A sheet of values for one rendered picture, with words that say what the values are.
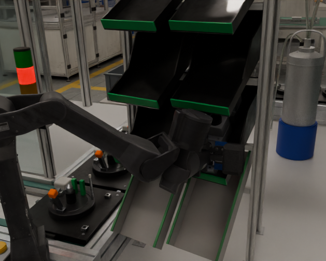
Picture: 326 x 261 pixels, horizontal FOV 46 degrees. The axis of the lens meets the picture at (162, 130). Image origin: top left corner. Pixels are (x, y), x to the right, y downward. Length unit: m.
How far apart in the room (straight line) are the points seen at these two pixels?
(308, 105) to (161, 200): 0.83
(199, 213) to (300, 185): 0.64
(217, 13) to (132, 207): 0.54
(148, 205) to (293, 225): 0.51
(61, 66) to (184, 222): 5.46
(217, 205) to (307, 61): 0.79
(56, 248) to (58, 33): 5.29
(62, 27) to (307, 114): 4.92
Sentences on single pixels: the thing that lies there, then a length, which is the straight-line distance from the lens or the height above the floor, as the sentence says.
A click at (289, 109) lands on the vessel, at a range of 1.63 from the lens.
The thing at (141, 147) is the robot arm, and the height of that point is 1.35.
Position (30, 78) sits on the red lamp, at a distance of 1.23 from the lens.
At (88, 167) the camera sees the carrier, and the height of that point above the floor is 0.97.
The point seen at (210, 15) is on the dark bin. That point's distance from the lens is 0.79.
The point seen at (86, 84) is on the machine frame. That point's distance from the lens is 2.31.
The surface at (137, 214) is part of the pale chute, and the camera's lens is 1.02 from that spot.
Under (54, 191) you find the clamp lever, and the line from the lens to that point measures 1.09.
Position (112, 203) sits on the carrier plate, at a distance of 1.18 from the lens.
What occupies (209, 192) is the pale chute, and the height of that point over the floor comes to 1.10.
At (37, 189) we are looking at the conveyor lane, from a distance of 1.38.
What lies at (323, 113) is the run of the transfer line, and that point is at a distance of 2.09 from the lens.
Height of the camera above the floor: 1.62
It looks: 23 degrees down
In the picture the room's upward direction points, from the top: 2 degrees counter-clockwise
